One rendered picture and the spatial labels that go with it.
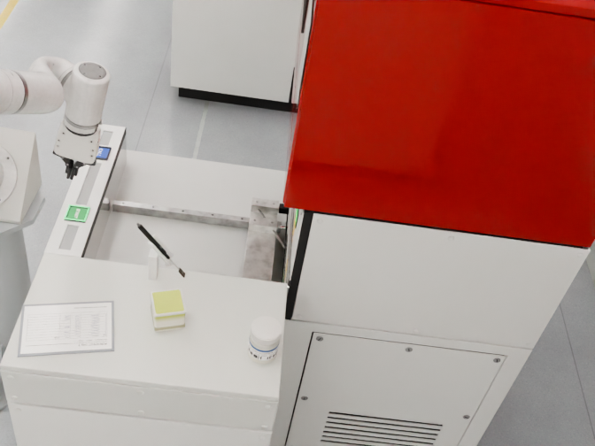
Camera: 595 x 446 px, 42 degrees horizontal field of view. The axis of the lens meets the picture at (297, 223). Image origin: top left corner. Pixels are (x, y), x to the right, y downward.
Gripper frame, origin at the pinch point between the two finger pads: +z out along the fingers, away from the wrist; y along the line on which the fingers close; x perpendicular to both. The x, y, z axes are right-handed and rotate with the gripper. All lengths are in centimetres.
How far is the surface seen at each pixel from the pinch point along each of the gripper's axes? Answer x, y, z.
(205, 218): -16.9, -38.1, 19.7
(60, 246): 11.8, -2.4, 15.8
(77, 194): -7.8, -1.7, 15.5
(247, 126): -175, -61, 101
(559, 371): -41, -198, 72
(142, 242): -5.8, -22.3, 25.5
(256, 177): -41, -52, 19
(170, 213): -17.0, -27.9, 22.0
